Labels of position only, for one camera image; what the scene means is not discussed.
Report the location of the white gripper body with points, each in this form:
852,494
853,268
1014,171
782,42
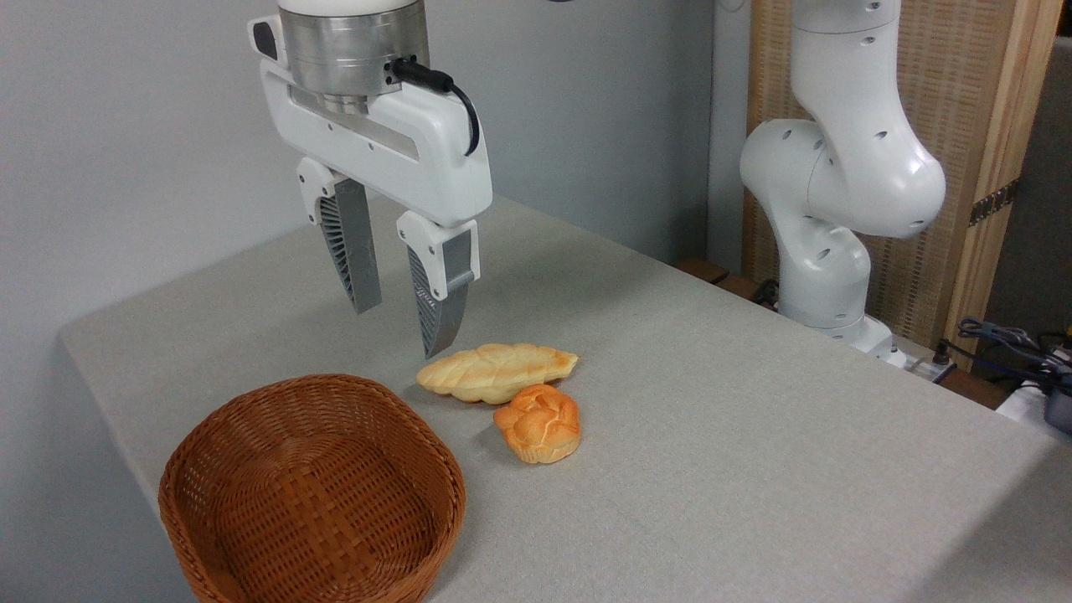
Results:
419,159

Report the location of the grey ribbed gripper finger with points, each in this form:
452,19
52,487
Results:
440,301
356,243

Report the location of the long braided bread loaf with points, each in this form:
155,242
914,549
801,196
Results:
494,373

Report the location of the round orange bread bun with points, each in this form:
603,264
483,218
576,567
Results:
540,423

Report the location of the brown wicker basket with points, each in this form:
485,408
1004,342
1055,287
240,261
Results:
310,494

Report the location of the metal screen hinge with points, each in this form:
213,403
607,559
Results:
994,202

